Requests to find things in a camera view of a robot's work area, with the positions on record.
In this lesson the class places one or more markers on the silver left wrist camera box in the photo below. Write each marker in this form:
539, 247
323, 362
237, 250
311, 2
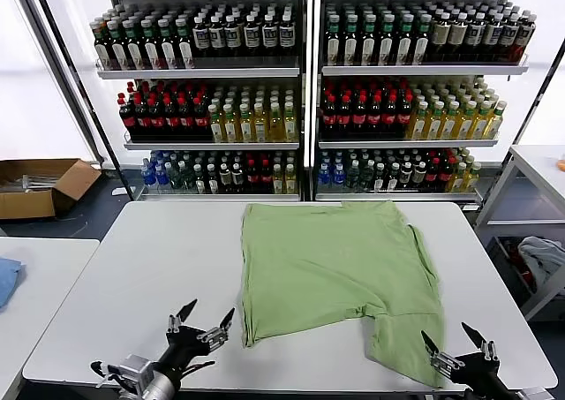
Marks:
134, 368

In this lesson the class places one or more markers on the green t-shirt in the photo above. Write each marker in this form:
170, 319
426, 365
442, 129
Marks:
331, 263

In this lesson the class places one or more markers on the small dark bottle white label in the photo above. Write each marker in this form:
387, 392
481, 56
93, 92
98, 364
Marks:
379, 180
393, 179
419, 175
406, 175

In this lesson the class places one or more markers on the silver metal parts bundle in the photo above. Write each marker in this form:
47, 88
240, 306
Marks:
37, 183

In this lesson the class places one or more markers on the dark bottle blue white label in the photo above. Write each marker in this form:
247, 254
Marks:
493, 34
475, 33
217, 35
286, 34
252, 35
269, 34
232, 35
201, 35
510, 35
527, 35

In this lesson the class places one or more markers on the small dark bottle white cap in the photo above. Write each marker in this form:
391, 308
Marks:
213, 181
200, 181

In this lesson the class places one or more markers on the small orange object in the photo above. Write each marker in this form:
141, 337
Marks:
561, 164

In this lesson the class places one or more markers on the brown cardboard box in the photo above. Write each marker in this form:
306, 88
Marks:
26, 206

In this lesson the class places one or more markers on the small cola bottle red cap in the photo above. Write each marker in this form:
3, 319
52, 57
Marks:
265, 175
433, 172
252, 175
446, 172

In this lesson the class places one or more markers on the small dark bottle beige label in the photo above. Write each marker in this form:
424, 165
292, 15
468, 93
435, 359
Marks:
237, 177
225, 177

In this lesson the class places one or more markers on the blue folded cloth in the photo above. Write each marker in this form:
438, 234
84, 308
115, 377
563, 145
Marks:
9, 281

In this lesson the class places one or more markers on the white metal frame table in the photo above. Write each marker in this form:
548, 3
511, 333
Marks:
536, 161

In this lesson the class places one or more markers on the white side table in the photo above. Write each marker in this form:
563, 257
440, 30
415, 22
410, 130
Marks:
53, 258

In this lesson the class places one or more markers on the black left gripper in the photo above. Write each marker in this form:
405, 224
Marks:
185, 344

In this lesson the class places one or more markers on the dark green water bottle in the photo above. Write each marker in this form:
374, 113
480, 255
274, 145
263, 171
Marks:
366, 177
353, 177
176, 179
188, 180

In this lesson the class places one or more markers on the white paper scrap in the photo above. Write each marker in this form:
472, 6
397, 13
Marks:
118, 191

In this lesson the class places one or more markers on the blue drink bottle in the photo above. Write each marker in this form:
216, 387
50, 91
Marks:
339, 175
325, 175
161, 175
149, 175

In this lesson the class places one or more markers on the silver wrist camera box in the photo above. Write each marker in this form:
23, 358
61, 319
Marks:
134, 368
536, 394

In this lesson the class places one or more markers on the dark bottle green cap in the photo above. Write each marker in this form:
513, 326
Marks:
386, 42
333, 42
368, 42
103, 51
119, 51
185, 51
351, 42
167, 51
404, 42
151, 51
422, 42
133, 51

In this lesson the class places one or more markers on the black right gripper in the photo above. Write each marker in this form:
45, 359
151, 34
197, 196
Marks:
479, 375

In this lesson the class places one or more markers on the small yellow drink bottle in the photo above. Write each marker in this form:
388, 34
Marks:
290, 181
460, 179
278, 181
473, 178

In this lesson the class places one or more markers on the grey white clothes pile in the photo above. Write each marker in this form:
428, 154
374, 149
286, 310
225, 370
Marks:
540, 254

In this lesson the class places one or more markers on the red cloth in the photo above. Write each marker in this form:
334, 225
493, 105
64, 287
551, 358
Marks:
512, 253

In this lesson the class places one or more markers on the grey metal shelf unit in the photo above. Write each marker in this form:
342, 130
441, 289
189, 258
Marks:
198, 72
419, 70

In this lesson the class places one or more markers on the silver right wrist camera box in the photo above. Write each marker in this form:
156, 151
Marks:
536, 394

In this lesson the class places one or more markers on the yellow drink bottle green label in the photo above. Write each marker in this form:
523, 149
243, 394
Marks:
481, 124
496, 122
465, 124
290, 128
261, 128
246, 128
276, 128
450, 124
216, 128
231, 128
434, 124
419, 124

